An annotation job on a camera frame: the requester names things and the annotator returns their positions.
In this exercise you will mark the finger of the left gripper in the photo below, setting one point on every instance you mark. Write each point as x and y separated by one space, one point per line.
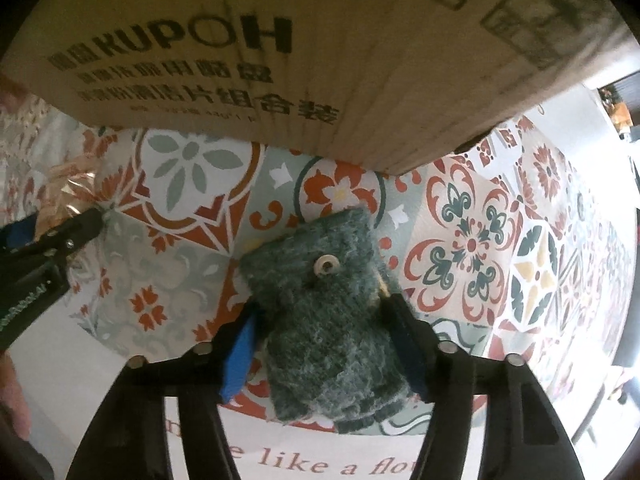
18 234
64 240

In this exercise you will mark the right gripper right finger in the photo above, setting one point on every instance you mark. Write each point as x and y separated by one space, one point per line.
524 437

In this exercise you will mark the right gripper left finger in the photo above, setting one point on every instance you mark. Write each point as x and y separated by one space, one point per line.
127 437

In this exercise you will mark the dark green knitted glove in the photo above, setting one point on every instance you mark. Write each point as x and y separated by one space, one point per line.
327 352

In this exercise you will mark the person's left hand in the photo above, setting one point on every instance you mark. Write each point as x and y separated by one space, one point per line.
12 397

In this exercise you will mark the shiny gold wrapper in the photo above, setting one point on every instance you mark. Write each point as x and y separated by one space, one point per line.
70 191

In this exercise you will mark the patterned table runner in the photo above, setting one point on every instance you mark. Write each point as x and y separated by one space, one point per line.
512 247

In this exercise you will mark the cardboard box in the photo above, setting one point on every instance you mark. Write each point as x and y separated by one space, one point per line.
385 84

